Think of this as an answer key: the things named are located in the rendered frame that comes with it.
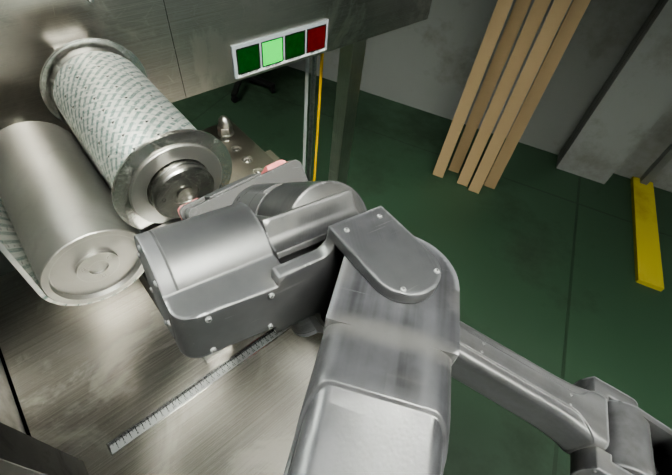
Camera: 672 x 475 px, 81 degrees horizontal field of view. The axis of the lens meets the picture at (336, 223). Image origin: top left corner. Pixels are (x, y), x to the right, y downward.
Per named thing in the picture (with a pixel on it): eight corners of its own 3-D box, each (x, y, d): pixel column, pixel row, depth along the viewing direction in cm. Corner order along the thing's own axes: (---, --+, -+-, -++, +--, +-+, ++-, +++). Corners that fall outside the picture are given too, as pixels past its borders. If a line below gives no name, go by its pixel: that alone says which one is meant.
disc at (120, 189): (125, 249, 49) (99, 149, 39) (124, 246, 49) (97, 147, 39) (232, 208, 57) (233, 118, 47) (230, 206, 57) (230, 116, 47)
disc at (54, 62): (57, 142, 60) (23, 44, 50) (56, 140, 61) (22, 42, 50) (154, 121, 69) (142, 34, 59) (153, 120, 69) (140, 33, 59)
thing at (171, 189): (198, 156, 45) (224, 192, 51) (189, 147, 46) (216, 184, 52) (141, 196, 43) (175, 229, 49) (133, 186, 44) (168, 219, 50)
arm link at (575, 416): (653, 402, 46) (667, 505, 38) (613, 416, 50) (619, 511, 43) (333, 220, 50) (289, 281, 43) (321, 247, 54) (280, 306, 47)
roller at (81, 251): (68, 319, 50) (17, 265, 41) (12, 200, 61) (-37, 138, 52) (159, 270, 56) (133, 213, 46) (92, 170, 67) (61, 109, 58)
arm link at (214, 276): (409, 363, 24) (457, 274, 18) (232, 485, 19) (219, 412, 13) (305, 239, 31) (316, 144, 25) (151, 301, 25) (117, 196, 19)
